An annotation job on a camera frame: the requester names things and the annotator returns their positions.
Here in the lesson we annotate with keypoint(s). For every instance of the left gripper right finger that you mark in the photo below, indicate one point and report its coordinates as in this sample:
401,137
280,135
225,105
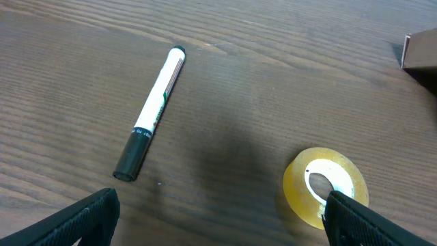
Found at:
347,222

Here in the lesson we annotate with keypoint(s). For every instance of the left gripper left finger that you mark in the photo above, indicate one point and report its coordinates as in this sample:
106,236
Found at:
90,221

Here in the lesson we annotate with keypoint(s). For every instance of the black whiteboard marker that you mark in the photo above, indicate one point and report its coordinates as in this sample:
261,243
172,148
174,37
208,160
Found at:
132,157

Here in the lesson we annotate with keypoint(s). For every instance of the open cardboard box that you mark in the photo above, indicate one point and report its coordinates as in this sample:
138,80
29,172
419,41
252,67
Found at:
419,58

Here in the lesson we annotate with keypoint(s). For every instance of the yellow clear tape roll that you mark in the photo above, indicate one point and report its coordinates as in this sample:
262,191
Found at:
314,173

